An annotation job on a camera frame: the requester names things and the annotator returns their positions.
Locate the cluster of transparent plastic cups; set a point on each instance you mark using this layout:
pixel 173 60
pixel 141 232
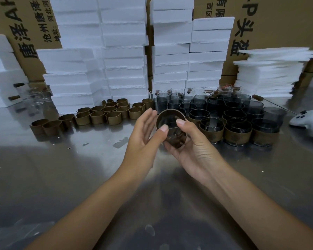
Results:
pixel 160 104

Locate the person's left forearm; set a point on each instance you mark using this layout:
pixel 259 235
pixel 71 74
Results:
pixel 83 216

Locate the tall stack white foam blocks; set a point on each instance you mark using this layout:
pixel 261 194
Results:
pixel 120 59

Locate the brown cork stick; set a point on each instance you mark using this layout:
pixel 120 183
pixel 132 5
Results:
pixel 14 98
pixel 19 85

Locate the person's right hand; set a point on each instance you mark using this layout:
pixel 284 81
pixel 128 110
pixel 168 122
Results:
pixel 200 158

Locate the person's left hand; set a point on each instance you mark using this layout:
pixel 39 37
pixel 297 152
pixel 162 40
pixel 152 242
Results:
pixel 140 153

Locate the person's right forearm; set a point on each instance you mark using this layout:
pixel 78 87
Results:
pixel 263 216

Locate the stack of thin foam sheets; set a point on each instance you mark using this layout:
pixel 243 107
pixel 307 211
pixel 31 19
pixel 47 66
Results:
pixel 268 72

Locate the group of brown sleeve rings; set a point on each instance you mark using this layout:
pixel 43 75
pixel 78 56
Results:
pixel 112 118

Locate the large printed cardboard box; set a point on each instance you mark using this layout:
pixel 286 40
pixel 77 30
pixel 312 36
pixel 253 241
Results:
pixel 284 23

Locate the white game controller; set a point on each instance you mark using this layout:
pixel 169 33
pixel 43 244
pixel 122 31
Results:
pixel 310 123

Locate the stepped stack white foam blocks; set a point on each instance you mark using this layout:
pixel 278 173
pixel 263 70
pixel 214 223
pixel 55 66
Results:
pixel 169 59

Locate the bunch of clear plastic cups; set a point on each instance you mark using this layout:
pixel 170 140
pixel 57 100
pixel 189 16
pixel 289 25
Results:
pixel 37 97

